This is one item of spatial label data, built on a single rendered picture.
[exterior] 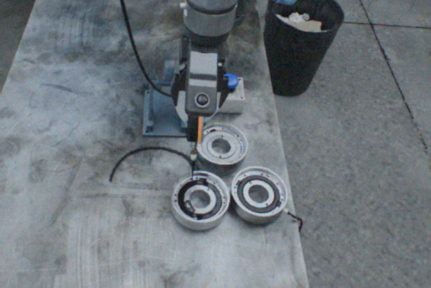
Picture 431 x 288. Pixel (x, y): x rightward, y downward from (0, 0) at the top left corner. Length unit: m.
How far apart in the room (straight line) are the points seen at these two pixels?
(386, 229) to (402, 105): 0.73
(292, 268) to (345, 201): 1.14
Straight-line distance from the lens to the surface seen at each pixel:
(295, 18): 2.19
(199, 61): 0.69
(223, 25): 0.66
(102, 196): 0.88
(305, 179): 1.97
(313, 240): 1.84
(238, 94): 1.00
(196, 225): 0.82
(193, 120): 0.80
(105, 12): 1.26
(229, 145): 0.93
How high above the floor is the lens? 1.55
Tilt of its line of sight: 47 degrees down
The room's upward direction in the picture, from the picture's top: 10 degrees clockwise
